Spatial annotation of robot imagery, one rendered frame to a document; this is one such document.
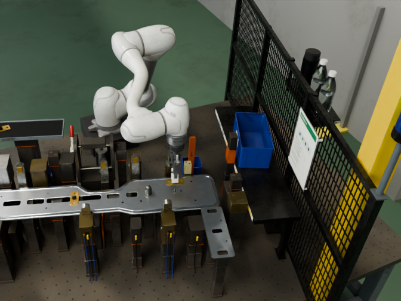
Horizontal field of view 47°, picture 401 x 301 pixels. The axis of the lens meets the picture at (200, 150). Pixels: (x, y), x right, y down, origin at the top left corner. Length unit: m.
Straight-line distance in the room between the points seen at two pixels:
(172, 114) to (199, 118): 1.34
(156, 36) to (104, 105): 0.64
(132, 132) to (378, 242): 1.47
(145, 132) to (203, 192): 0.53
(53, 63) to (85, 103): 0.87
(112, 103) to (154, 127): 0.95
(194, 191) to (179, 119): 0.47
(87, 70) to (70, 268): 3.15
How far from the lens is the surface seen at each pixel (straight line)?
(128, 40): 2.30
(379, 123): 1.60
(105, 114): 2.81
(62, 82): 5.00
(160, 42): 2.34
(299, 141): 2.11
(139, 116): 1.87
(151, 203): 2.17
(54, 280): 2.32
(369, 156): 1.67
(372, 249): 2.62
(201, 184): 2.28
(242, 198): 2.15
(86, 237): 2.09
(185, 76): 5.07
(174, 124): 1.90
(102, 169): 2.27
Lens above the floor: 2.56
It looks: 39 degrees down
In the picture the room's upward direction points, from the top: 5 degrees clockwise
